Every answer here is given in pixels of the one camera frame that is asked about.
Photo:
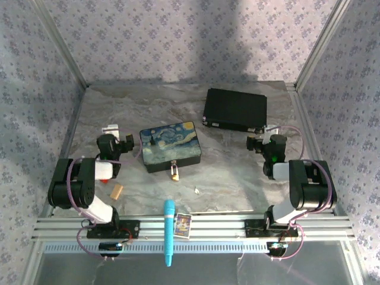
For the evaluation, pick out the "starry night painted box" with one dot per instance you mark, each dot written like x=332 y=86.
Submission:
x=170 y=144

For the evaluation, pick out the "brass padlock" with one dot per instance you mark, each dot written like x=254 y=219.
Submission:
x=175 y=175

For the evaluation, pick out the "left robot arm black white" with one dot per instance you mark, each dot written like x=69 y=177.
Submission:
x=74 y=190

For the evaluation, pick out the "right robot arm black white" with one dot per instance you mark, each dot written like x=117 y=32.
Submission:
x=308 y=187

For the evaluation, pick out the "small red object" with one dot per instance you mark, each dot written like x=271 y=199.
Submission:
x=104 y=180

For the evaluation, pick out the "black hard case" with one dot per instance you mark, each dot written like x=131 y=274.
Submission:
x=236 y=108

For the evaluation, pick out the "wooden block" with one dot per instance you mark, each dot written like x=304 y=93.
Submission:
x=116 y=191

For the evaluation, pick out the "cyan marker pen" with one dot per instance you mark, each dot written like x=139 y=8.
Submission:
x=169 y=225

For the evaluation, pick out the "small picture card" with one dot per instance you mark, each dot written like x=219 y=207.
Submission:
x=183 y=225

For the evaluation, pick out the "right controller board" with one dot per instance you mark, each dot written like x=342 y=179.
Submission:
x=276 y=246

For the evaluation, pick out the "controller board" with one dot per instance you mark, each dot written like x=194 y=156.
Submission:
x=276 y=246
x=110 y=246

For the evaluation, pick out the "left controller board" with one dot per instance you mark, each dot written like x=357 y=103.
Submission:
x=110 y=246

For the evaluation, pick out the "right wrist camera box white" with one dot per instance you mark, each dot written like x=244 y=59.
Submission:
x=268 y=133

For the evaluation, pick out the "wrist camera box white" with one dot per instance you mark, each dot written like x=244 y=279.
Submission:
x=268 y=133
x=110 y=130

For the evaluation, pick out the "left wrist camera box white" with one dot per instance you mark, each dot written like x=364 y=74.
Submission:
x=110 y=130

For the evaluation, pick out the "aluminium side rail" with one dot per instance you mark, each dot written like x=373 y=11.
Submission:
x=305 y=118
x=69 y=133

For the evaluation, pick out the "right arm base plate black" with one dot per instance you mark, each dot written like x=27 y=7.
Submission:
x=253 y=228

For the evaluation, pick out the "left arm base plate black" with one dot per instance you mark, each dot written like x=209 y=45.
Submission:
x=132 y=230

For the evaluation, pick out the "aluminium front rail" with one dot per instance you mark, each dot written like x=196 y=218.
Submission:
x=213 y=227

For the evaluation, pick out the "aluminium corner post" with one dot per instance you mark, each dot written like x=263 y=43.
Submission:
x=59 y=41
x=322 y=41

